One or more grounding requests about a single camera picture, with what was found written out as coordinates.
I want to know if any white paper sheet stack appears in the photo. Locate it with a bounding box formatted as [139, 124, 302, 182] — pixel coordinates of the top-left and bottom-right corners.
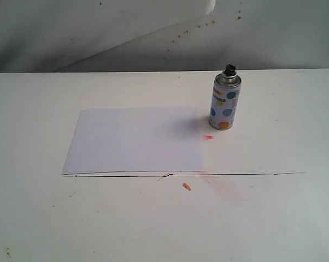
[62, 106, 204, 175]

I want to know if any spray paint can with dots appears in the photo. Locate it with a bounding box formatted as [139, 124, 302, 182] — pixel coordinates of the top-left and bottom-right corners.
[209, 64, 242, 130]

